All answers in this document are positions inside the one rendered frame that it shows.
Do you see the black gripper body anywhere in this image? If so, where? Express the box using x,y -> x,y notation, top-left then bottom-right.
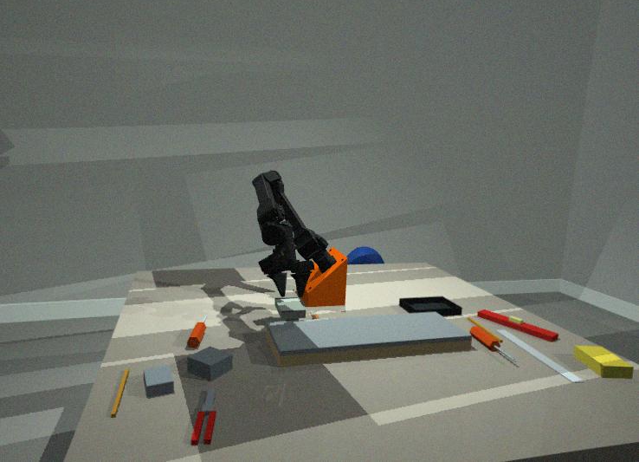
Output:
263,243 -> 314,275

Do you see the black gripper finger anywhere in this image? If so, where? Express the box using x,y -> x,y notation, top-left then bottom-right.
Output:
267,272 -> 287,297
291,271 -> 313,297

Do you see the yellow rectangular block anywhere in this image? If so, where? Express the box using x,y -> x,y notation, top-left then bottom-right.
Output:
573,346 -> 634,379

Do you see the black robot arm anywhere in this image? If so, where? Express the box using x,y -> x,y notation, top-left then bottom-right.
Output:
252,171 -> 337,273

